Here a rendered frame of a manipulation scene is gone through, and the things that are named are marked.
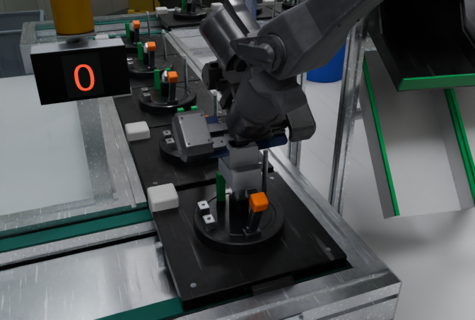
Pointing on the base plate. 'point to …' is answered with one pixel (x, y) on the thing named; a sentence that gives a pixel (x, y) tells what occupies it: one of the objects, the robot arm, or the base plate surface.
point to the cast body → (241, 166)
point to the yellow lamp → (72, 13)
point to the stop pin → (159, 254)
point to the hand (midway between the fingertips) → (237, 142)
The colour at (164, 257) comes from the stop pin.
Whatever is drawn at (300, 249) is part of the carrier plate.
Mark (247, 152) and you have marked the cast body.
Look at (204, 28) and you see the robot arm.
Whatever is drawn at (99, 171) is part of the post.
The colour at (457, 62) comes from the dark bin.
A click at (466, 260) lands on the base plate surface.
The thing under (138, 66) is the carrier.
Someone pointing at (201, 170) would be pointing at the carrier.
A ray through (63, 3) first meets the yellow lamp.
